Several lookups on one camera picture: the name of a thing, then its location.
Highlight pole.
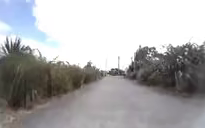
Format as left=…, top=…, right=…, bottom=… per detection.
left=117, top=55, right=121, bottom=71

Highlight grey gravel path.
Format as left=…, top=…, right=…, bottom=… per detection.
left=9, top=75, right=205, bottom=128

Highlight tall dry grass bank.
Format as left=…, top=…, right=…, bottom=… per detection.
left=0, top=35, right=106, bottom=111

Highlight dense green bushes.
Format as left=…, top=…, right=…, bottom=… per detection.
left=125, top=35, right=205, bottom=98

